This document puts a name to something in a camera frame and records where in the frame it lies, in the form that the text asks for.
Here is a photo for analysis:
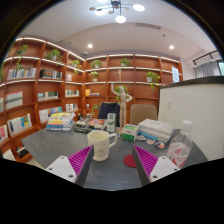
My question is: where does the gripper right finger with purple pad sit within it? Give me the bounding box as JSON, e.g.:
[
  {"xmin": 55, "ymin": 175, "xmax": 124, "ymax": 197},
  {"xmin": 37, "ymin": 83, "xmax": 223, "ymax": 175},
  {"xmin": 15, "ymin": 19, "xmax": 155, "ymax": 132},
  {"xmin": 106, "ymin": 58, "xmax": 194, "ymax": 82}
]
[{"xmin": 132, "ymin": 145, "xmax": 179, "ymax": 186}]

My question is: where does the wooden wall bookshelf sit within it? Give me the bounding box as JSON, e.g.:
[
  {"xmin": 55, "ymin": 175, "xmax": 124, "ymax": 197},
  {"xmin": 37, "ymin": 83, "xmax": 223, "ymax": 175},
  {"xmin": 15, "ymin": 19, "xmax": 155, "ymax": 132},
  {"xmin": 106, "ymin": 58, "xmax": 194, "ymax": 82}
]
[{"xmin": 0, "ymin": 37, "xmax": 182, "ymax": 162}]

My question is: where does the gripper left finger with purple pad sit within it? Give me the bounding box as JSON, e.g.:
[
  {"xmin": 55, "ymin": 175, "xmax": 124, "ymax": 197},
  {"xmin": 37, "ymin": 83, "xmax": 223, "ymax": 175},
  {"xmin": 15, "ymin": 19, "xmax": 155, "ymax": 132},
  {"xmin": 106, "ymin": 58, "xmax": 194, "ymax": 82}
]
[{"xmin": 46, "ymin": 146, "xmax": 94, "ymax": 186}]

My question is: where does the green and white box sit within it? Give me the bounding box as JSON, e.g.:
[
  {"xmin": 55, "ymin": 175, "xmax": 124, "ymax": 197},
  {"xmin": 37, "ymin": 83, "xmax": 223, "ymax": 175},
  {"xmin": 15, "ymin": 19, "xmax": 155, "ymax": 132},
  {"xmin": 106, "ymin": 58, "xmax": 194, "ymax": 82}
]
[{"xmin": 122, "ymin": 124, "xmax": 139, "ymax": 141}]

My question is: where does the white counter partition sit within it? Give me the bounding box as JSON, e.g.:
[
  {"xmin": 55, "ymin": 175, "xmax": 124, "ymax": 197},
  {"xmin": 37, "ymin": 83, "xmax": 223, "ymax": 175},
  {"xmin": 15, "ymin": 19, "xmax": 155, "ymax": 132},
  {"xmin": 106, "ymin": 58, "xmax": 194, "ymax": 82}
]
[{"xmin": 158, "ymin": 76, "xmax": 224, "ymax": 160}]

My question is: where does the beige chair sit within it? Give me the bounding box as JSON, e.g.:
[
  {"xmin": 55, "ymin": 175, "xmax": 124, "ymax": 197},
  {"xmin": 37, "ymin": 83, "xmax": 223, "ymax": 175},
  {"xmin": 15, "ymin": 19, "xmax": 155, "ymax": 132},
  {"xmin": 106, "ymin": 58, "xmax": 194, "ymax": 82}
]
[{"xmin": 130, "ymin": 104, "xmax": 157, "ymax": 125}]

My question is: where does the clear plastic water bottle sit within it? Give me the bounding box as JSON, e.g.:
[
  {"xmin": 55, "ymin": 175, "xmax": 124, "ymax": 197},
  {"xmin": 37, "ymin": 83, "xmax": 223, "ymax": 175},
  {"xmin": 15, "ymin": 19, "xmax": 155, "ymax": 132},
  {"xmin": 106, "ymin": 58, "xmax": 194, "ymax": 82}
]
[{"xmin": 167, "ymin": 120, "xmax": 193, "ymax": 168}]

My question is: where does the stack of colourful books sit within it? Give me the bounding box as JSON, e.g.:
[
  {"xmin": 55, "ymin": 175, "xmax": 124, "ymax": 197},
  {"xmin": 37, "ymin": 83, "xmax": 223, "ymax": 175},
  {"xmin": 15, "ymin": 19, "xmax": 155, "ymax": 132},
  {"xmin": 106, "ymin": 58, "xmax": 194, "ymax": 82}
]
[{"xmin": 46, "ymin": 112, "xmax": 75, "ymax": 131}]

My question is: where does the wooden artist mannequin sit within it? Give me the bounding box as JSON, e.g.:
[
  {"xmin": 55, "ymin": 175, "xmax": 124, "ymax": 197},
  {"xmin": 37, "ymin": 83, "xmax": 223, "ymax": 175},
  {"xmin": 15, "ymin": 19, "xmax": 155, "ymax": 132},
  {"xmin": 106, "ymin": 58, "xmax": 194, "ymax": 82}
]
[{"xmin": 111, "ymin": 85, "xmax": 133, "ymax": 133}]

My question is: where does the dark flat book stack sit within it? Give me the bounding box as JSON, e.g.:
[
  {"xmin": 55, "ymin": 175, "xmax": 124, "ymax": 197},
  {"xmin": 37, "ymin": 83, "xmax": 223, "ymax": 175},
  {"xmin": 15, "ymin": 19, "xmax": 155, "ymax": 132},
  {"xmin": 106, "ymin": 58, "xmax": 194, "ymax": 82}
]
[{"xmin": 74, "ymin": 118, "xmax": 106, "ymax": 133}]

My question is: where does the dark blue office chair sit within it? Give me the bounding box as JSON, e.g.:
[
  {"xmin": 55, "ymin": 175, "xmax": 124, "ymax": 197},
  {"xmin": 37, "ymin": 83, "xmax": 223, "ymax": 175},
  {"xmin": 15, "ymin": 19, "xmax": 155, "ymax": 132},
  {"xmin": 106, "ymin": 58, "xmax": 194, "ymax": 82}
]
[{"xmin": 97, "ymin": 102, "xmax": 120, "ymax": 126}]

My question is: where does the red round coaster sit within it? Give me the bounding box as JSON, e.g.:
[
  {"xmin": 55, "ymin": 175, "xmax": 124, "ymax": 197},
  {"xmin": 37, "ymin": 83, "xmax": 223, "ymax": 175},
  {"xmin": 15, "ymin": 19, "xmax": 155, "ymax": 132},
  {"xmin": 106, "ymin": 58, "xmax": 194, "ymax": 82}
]
[{"xmin": 123, "ymin": 154, "xmax": 136, "ymax": 168}]

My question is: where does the ceiling chandelier lamp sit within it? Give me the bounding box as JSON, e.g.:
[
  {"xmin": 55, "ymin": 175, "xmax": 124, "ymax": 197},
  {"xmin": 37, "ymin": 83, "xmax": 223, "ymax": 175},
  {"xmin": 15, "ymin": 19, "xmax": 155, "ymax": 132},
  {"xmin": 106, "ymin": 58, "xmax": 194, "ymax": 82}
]
[{"xmin": 89, "ymin": 0, "xmax": 145, "ymax": 24}]

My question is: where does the small white green carton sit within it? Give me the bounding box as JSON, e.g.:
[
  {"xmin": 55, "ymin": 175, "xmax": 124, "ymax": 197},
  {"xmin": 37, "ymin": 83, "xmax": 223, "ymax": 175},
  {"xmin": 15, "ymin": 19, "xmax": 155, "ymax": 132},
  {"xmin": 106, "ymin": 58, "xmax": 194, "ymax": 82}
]
[{"xmin": 106, "ymin": 113, "xmax": 116, "ymax": 132}]

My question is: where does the cream ceramic mug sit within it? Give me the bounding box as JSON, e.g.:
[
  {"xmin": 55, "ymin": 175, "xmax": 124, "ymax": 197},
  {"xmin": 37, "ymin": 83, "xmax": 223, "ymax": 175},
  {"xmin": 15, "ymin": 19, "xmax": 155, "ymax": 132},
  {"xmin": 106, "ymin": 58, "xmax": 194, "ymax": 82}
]
[{"xmin": 87, "ymin": 130, "xmax": 117, "ymax": 161}]

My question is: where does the potted green plant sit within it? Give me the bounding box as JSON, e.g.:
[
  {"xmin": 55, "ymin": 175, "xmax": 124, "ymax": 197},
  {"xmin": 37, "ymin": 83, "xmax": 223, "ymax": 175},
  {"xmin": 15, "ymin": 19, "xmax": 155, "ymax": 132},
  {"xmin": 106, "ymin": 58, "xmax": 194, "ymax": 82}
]
[
  {"xmin": 46, "ymin": 49, "xmax": 63, "ymax": 61},
  {"xmin": 16, "ymin": 45, "xmax": 28, "ymax": 56},
  {"xmin": 146, "ymin": 71, "xmax": 160, "ymax": 89},
  {"xmin": 120, "ymin": 58, "xmax": 130, "ymax": 67},
  {"xmin": 91, "ymin": 59, "xmax": 102, "ymax": 68},
  {"xmin": 89, "ymin": 71, "xmax": 99, "ymax": 82},
  {"xmin": 71, "ymin": 60, "xmax": 81, "ymax": 74}
]

